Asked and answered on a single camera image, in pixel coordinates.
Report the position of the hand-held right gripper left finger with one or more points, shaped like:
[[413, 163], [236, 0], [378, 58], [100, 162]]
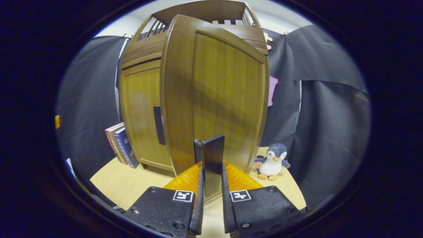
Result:
[[198, 211]]

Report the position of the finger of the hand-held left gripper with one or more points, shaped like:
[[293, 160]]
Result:
[[57, 121]]

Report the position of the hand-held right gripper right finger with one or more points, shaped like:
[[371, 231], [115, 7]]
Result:
[[227, 211]]

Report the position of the wooden shoe cabinet door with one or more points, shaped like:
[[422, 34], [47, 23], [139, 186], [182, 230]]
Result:
[[140, 112], [224, 92]]

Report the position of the wooden double-door shoe cabinet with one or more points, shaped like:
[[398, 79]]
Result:
[[142, 53]]

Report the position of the brown cover book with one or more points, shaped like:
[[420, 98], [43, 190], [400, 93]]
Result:
[[117, 145]]

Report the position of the penguin plush toy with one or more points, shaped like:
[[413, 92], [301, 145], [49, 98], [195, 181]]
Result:
[[272, 163]]

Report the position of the blue cover book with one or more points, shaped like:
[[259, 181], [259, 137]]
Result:
[[127, 148]]

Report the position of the black backdrop cloth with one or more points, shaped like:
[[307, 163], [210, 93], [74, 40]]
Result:
[[330, 125]]

